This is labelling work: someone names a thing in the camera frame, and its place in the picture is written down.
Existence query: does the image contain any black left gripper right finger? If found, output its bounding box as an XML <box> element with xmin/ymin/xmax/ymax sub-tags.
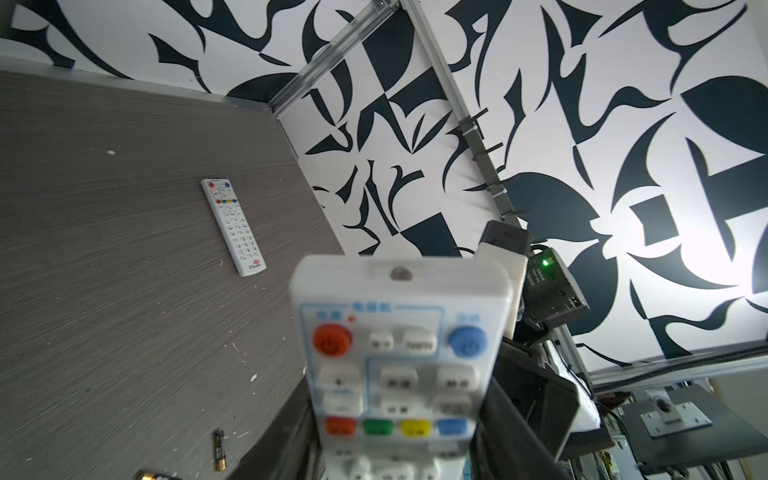
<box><xmin>470</xmin><ymin>378</ymin><xmax>555</xmax><ymax>479</ymax></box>

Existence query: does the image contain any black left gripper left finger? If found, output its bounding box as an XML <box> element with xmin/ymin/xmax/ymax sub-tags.
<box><xmin>228</xmin><ymin>378</ymin><xmax>321</xmax><ymax>480</ymax></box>

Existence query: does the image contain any white remote control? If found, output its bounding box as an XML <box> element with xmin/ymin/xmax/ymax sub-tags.
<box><xmin>290</xmin><ymin>255</ymin><xmax>513</xmax><ymax>479</ymax></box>

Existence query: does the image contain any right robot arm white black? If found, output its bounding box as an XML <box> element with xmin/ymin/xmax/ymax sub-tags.
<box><xmin>475</xmin><ymin>220</ymin><xmax>611</xmax><ymax>460</ymax></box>

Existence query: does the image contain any white remote on table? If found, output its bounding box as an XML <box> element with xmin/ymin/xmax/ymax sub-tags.
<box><xmin>200</xmin><ymin>179</ymin><xmax>267</xmax><ymax>277</ymax></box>

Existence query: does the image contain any AAA battery black gold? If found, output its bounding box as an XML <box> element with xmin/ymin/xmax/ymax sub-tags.
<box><xmin>213</xmin><ymin>429</ymin><xmax>227</xmax><ymax>472</ymax></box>

